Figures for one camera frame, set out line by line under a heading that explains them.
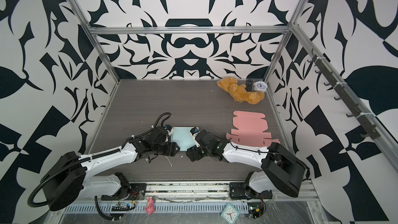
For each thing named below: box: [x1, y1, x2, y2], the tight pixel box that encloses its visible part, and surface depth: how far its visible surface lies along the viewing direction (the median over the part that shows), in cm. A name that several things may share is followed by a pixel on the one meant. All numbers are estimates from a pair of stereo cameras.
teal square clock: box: [220, 203, 240, 224], surface depth 69 cm
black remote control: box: [245, 78, 253, 92], surface depth 121 cm
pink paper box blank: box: [225, 110, 281, 149], surface depth 98 cm
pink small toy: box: [145, 196, 155, 215], surface depth 70 cm
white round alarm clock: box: [253, 80, 268, 93], surface depth 116 cm
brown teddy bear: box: [217, 77, 265, 105], surface depth 103 cm
